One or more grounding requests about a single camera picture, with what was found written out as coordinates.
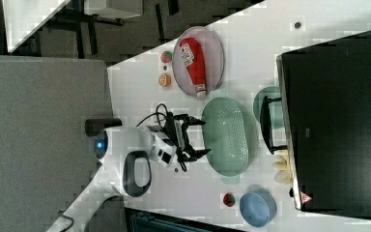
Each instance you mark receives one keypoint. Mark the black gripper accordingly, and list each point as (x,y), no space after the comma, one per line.
(175,129)

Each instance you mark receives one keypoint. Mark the green plastic strainer basket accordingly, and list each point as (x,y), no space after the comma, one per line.
(224,135)

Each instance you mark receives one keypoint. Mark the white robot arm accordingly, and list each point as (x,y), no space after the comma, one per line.
(125,154)

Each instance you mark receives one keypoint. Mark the toy orange slice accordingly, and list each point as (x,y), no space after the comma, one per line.
(164,80)

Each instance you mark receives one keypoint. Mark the small red toy fruit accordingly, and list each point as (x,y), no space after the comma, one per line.
(229,200)

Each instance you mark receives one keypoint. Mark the toy strawberry near plate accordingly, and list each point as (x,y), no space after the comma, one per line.
(166,57)

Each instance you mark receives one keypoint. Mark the red plush ketchup bottle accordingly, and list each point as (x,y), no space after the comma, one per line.
(193,59)

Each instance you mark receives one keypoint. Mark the grey round plate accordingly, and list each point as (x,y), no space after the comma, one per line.
(213,58)

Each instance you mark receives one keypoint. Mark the blue plastic bowl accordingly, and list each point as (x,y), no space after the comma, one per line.
(257,207)

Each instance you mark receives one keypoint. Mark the yellow plush toy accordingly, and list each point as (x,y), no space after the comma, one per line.
(284,174)

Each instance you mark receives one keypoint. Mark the silver toaster oven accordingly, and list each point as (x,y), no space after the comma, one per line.
(325,96)

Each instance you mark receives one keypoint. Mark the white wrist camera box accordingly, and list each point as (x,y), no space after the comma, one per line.
(163,149)

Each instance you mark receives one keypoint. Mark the blue metal frame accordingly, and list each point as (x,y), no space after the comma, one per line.
(142,221)

